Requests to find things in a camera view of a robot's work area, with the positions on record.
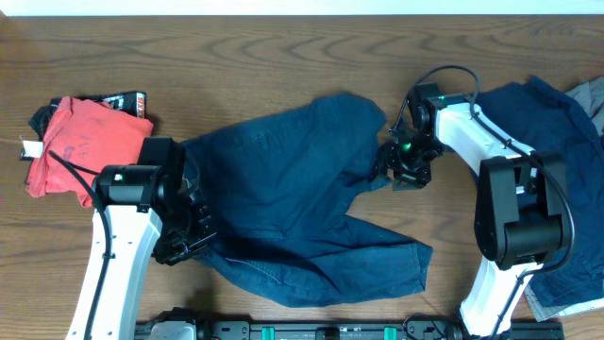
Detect dark blue denim shorts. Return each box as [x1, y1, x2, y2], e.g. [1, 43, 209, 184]
[184, 93, 432, 308]

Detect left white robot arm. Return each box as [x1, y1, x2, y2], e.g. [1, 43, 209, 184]
[67, 165, 216, 339]

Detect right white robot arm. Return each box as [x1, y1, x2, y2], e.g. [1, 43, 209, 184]
[375, 92, 575, 339]

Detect folded black printed garment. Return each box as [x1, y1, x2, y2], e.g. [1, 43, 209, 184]
[20, 91, 146, 161]

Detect folded red t-shirt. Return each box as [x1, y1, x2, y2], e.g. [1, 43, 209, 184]
[27, 97, 153, 208]

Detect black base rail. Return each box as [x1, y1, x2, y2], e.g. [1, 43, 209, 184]
[134, 306, 565, 340]

